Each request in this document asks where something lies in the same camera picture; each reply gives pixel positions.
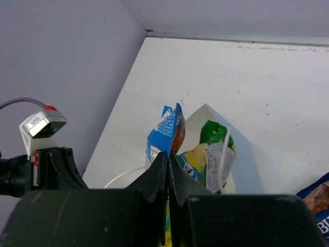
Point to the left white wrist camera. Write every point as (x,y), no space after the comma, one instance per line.
(38,129)

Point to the light blue paper bag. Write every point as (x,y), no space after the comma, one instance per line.
(244,176)

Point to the aluminium mounting rail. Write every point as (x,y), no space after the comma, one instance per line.
(243,38)

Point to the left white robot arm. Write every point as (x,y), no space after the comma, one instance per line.
(14,176)

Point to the blue snack packet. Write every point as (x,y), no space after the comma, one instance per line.
(169,133)
(315,196)

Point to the green yellow snack packet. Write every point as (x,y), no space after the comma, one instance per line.
(210,162)

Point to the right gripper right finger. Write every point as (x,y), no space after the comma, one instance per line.
(188,211)

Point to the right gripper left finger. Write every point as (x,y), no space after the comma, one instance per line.
(150,223)

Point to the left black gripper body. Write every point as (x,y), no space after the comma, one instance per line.
(54,168)

